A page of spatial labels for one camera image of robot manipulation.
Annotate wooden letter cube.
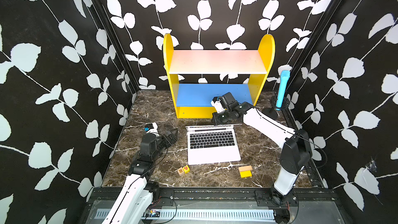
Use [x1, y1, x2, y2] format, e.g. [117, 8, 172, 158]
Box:
[177, 168, 185, 176]

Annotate silver laptop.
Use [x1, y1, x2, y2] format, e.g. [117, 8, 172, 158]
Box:
[186, 124, 241, 166]

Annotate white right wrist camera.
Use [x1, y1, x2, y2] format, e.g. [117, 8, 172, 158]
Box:
[210, 92, 239, 113]

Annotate yellow number cube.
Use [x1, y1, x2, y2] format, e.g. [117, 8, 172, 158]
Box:
[182, 165, 190, 174]

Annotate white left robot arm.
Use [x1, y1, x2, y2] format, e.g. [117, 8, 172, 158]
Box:
[103, 127, 178, 224]

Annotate yellow flat block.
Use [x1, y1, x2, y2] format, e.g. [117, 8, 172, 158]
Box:
[239, 170, 252, 178]

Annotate cyan tube on black stand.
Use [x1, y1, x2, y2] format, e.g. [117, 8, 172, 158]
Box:
[262, 70, 290, 120]

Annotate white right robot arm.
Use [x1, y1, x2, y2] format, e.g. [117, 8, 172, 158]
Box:
[211, 97, 312, 206]

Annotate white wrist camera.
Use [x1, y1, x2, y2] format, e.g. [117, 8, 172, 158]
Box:
[210, 92, 239, 113]
[144, 122, 158, 133]

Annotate wooden flat block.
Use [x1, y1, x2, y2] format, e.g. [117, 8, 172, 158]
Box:
[238, 166, 253, 172]

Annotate yellow shelf with blue board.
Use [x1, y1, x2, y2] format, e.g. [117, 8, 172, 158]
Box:
[163, 34, 276, 119]

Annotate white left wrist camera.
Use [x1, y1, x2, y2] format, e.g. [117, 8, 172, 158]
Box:
[144, 122, 158, 133]

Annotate black front rail with cable tray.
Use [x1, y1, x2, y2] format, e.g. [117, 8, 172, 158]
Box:
[80, 182, 346, 224]

